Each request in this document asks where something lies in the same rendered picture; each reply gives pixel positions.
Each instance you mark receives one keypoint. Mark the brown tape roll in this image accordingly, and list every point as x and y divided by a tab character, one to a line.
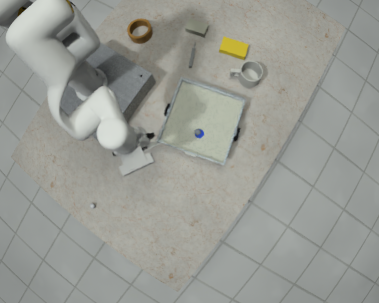
137	23

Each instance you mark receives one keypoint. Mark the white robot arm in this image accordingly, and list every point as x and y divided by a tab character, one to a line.
34	37

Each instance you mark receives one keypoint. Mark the white mug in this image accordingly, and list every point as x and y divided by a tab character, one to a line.
251	70

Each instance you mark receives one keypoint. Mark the yellow rectangular block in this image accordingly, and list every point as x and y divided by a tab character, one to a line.
233	48

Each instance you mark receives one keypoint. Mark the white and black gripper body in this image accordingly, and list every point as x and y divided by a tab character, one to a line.
143	141

